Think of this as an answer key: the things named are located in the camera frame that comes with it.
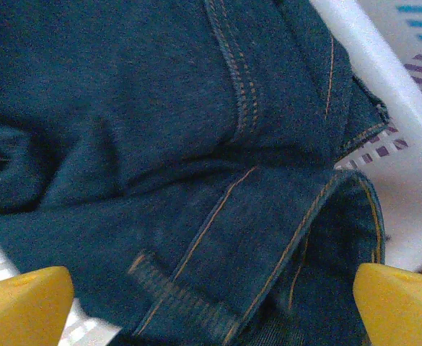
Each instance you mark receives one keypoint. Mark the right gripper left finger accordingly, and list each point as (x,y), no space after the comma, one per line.
(19,310)

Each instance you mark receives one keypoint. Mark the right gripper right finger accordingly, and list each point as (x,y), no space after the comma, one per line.
(402,310)

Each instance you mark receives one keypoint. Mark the dark denim shorts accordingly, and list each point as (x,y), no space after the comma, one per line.
(232,234)

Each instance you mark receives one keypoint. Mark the denim skirt with pockets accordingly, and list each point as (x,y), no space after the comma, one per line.
(124,72)

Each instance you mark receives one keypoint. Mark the white plastic basket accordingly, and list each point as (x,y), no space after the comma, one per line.
(376,65)

